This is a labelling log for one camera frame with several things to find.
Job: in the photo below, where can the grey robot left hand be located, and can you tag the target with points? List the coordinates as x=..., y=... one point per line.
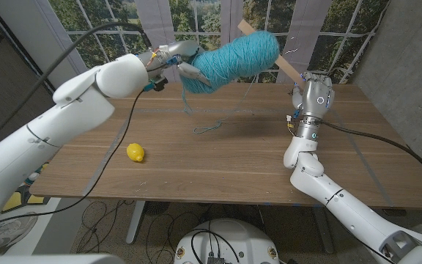
x=170, y=55

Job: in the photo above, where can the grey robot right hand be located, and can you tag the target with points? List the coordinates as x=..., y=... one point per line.
x=315, y=95

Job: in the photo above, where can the wooden clip hanger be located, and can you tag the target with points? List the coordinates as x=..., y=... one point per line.
x=291, y=71

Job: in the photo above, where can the teal yarn skein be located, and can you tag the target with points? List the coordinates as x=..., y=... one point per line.
x=233, y=58

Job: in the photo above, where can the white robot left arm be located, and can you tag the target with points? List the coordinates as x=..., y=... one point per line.
x=68, y=110

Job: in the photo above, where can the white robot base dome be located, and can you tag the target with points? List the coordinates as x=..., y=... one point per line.
x=229, y=242

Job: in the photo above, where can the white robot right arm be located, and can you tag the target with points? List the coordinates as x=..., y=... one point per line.
x=343, y=205

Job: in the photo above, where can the yellow toy lemon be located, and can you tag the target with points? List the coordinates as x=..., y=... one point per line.
x=135, y=152

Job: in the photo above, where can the printed window forest backdrop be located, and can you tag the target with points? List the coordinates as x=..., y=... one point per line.
x=343, y=36

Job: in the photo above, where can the grey table leg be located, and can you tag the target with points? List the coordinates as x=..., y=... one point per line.
x=136, y=220
x=324, y=234

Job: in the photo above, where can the dark round floor object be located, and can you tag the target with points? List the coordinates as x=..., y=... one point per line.
x=158, y=208

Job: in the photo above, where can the colourful printed floor mat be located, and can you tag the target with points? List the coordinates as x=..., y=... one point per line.
x=13, y=199

